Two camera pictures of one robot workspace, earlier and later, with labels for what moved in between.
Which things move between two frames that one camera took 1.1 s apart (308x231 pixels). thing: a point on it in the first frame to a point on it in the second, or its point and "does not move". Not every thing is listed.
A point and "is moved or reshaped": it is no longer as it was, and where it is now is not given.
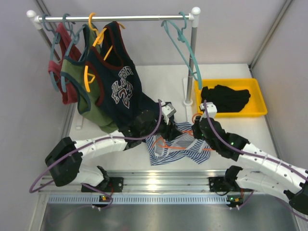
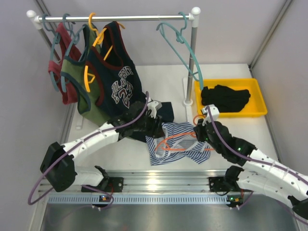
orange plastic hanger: x=189 y=132 is moved or reshaped
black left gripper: x=169 y=127 to x=157 y=126
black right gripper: x=196 y=127 does not move
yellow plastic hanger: x=89 y=78 does not move
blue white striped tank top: x=186 y=144 does not move
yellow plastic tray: x=256 y=105 does not move
